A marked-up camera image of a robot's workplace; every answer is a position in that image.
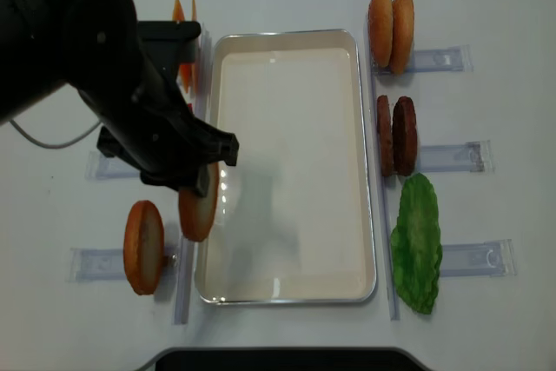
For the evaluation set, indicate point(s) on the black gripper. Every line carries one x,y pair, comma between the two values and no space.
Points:
169,152

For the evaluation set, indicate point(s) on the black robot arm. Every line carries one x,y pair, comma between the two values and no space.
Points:
125,70

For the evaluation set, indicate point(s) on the orange cheese slice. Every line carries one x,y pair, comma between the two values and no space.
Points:
185,69

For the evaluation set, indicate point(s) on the dark brown meat patty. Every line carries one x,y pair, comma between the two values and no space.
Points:
405,138

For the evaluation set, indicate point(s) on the green lettuce leaf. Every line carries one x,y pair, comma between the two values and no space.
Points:
415,245

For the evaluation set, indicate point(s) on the golden bread slice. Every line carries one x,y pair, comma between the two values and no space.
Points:
380,30
403,35

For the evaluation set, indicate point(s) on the white rectangular tray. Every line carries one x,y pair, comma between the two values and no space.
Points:
293,221

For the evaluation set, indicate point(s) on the clear holder middle left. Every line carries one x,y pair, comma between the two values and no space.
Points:
101,168

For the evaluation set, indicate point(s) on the clear holder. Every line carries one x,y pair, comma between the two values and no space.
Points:
101,168
452,59
91,265
494,258
474,157

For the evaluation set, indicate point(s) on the clear holder bottom left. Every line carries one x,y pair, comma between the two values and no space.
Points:
91,265

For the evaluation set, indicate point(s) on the black base bottom edge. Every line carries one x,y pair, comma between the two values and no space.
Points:
284,359

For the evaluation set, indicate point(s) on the clear holder middle right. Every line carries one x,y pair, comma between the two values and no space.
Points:
474,157

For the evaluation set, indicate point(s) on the clear holder top right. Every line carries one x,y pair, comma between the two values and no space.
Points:
452,59

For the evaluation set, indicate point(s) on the clear holder bottom right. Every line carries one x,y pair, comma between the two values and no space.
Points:
494,258

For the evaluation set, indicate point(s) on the clear acrylic right rail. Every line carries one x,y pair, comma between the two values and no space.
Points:
392,297

